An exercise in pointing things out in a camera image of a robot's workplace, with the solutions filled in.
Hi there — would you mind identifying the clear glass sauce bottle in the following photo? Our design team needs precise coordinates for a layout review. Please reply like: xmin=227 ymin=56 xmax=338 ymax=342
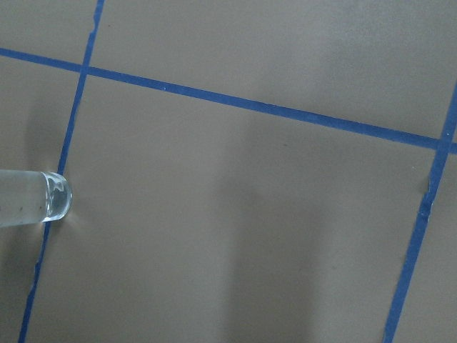
xmin=1 ymin=169 xmax=73 ymax=227

